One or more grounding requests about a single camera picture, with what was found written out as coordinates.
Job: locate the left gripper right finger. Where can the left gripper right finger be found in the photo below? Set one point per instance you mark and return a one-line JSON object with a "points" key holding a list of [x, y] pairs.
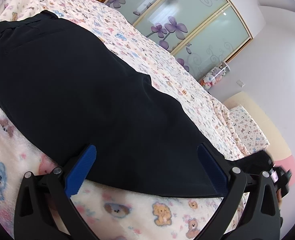
{"points": [[261, 216]]}

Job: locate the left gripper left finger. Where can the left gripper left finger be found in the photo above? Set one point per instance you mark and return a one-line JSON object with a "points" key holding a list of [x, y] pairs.
{"points": [[33, 218]]}

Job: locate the black pants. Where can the black pants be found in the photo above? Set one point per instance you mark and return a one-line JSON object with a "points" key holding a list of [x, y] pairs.
{"points": [[96, 117]]}

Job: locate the pink pillow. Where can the pink pillow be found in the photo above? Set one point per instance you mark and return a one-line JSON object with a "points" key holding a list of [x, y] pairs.
{"points": [[288, 164]]}

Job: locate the beige headboard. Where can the beige headboard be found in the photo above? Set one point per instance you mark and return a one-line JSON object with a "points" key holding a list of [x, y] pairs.
{"points": [[278, 148]]}

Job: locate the teddy print pillow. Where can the teddy print pillow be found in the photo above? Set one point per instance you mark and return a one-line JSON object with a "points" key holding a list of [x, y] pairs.
{"points": [[248, 130]]}

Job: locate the floral teddy print blanket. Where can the floral teddy print blanket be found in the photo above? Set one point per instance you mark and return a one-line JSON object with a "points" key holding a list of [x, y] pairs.
{"points": [[112, 213]]}

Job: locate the clear tube of plush toys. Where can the clear tube of plush toys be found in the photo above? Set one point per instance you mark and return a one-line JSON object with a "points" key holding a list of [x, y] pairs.
{"points": [[214, 75]]}

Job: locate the frosted glass sliding wardrobe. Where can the frosted glass sliding wardrobe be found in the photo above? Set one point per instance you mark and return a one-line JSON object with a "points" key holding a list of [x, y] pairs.
{"points": [[200, 34]]}

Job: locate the white wall socket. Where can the white wall socket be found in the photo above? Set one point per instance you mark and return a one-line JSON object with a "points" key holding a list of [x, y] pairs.
{"points": [[240, 83]]}

